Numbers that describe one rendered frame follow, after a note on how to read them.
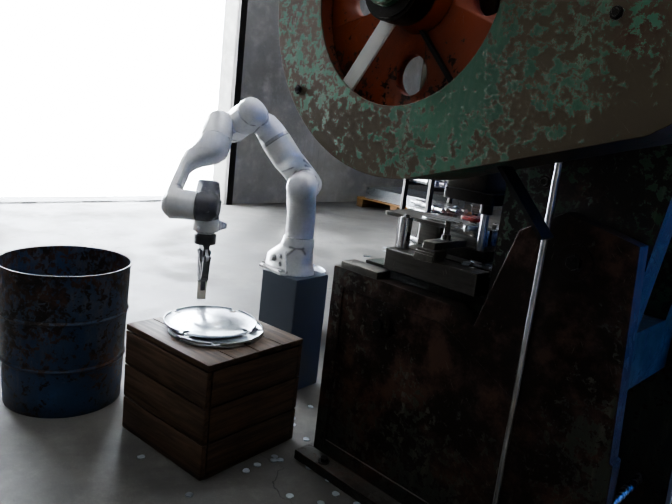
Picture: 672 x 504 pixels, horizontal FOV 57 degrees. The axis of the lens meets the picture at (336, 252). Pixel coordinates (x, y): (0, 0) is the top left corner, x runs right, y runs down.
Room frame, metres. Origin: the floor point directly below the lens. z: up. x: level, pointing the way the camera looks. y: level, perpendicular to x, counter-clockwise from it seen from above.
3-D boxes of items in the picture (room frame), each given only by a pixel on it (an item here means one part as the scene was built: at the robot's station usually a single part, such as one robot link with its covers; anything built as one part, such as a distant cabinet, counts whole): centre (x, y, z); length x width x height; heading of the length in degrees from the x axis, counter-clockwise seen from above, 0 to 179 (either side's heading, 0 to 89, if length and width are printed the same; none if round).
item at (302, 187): (2.26, 0.15, 0.71); 0.18 x 0.11 x 0.25; 174
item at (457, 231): (1.76, -0.40, 0.76); 0.15 x 0.09 x 0.05; 136
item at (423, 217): (1.88, -0.27, 0.72); 0.25 x 0.14 x 0.14; 46
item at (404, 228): (1.72, -0.19, 0.75); 0.03 x 0.03 x 0.10; 46
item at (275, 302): (2.30, 0.14, 0.23); 0.18 x 0.18 x 0.45; 52
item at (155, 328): (1.83, 0.35, 0.18); 0.40 x 0.38 x 0.35; 52
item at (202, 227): (2.11, 0.44, 0.63); 0.13 x 0.12 x 0.05; 114
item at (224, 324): (1.87, 0.37, 0.37); 0.29 x 0.29 x 0.01
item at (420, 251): (1.63, -0.28, 0.76); 0.17 x 0.06 x 0.10; 136
